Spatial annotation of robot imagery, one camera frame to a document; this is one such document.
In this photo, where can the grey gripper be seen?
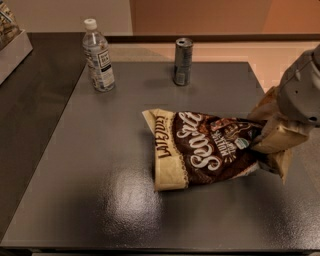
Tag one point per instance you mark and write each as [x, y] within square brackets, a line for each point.
[297, 94]

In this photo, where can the brown Sea Salt chip bag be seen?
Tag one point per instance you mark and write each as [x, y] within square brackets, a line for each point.
[195, 149]

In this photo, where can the silver drink can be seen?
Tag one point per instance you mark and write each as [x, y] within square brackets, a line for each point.
[183, 61]

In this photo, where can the clear plastic water bottle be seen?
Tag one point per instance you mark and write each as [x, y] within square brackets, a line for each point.
[97, 56]

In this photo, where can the white snack box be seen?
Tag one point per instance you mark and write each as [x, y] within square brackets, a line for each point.
[15, 44]

